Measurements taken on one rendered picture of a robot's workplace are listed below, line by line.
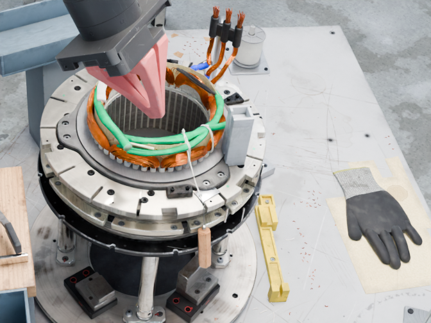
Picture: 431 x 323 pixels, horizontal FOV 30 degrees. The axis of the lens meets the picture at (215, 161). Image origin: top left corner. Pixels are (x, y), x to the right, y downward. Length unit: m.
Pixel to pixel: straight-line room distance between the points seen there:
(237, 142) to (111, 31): 0.43
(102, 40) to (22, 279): 0.42
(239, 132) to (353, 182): 0.54
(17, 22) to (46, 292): 0.46
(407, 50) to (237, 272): 2.04
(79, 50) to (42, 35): 0.72
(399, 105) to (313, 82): 1.27
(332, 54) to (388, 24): 1.54
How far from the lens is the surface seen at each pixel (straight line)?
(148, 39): 0.69
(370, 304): 1.41
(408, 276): 1.47
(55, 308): 1.30
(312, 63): 1.82
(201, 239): 1.07
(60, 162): 1.10
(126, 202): 1.05
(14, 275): 1.02
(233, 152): 1.09
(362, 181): 1.57
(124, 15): 0.69
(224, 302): 1.33
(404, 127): 2.93
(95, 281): 1.29
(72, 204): 1.09
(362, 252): 1.47
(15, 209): 1.08
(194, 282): 1.29
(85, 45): 0.69
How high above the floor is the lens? 1.90
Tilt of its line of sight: 46 degrees down
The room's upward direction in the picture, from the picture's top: 10 degrees clockwise
